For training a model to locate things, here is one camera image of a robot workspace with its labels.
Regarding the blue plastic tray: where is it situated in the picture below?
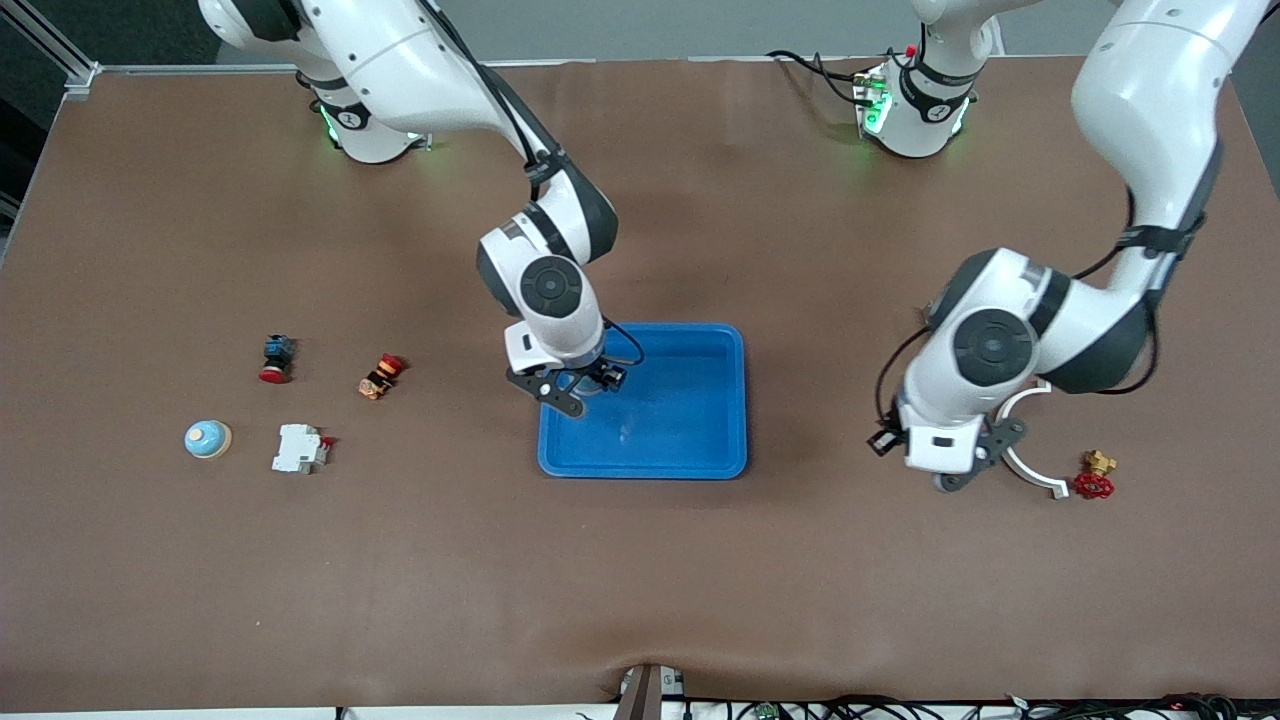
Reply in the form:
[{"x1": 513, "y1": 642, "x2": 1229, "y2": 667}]
[{"x1": 538, "y1": 322, "x2": 749, "y2": 480}]

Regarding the orange-bodied red emergency button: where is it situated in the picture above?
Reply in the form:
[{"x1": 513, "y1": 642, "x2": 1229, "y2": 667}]
[{"x1": 358, "y1": 353, "x2": 405, "y2": 401}]

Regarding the brass valve red handwheel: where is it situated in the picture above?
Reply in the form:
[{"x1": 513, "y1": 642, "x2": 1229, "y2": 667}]
[{"x1": 1073, "y1": 450, "x2": 1118, "y2": 501}]

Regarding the white circuit breaker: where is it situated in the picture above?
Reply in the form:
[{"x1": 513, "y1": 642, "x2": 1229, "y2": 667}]
[{"x1": 271, "y1": 424, "x2": 335, "y2": 475}]

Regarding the blue-bodied red push button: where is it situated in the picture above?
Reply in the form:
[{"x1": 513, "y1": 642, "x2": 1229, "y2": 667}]
[{"x1": 259, "y1": 335, "x2": 297, "y2": 384}]

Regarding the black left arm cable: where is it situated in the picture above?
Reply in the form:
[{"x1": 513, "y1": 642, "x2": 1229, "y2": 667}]
[{"x1": 874, "y1": 180, "x2": 1201, "y2": 436}]

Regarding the white curved plastic bracket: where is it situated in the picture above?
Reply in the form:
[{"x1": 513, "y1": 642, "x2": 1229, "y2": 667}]
[{"x1": 1000, "y1": 377, "x2": 1071, "y2": 499}]

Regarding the grey metal camera post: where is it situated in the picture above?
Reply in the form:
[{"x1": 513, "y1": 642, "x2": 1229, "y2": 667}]
[{"x1": 615, "y1": 663, "x2": 689, "y2": 720}]

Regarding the black base cable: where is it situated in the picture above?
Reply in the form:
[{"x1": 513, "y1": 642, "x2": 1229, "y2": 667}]
[{"x1": 765, "y1": 48, "x2": 881, "y2": 109}]

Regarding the black cable bundle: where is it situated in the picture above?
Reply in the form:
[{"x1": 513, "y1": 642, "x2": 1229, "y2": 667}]
[{"x1": 685, "y1": 692, "x2": 1280, "y2": 720}]

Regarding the silver table edge rail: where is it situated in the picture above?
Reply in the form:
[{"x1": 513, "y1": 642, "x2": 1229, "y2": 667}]
[{"x1": 95, "y1": 52, "x2": 1081, "y2": 76}]

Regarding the aluminium frame profile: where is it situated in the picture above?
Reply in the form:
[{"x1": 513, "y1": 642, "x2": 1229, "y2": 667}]
[{"x1": 0, "y1": 0, "x2": 103, "y2": 101}]

